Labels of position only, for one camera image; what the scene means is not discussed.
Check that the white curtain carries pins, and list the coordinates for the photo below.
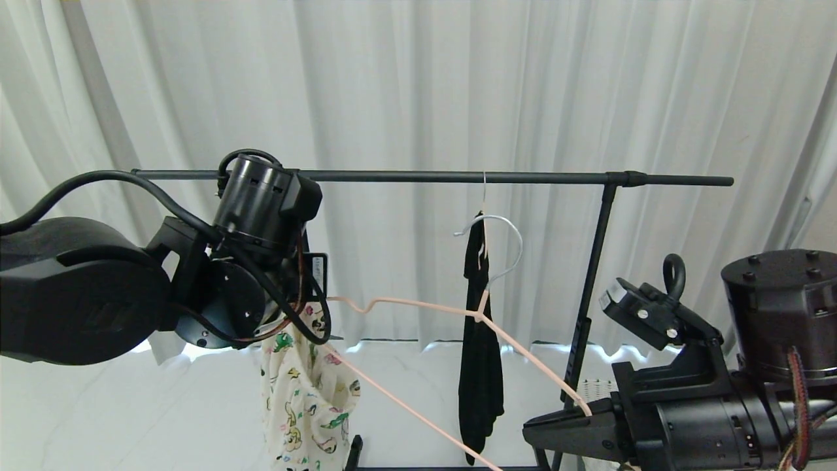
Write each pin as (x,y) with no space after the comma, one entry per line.
(418,78)

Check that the black clothes rack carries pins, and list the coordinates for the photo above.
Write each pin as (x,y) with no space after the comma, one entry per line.
(425,176)

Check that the cream printed garment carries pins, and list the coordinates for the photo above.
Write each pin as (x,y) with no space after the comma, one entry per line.
(307,405)

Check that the pink clothes hanger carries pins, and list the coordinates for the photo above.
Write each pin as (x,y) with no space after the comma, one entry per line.
(484,190)
(480,314)

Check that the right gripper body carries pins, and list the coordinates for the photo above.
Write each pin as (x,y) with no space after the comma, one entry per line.
(706,432)

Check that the white laundry basket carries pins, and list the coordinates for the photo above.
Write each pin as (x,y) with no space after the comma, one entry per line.
(598,390)

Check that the black garment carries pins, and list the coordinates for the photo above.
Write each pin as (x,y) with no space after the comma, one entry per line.
(480,379)

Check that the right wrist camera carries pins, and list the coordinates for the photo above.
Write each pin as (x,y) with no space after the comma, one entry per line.
(647,314)

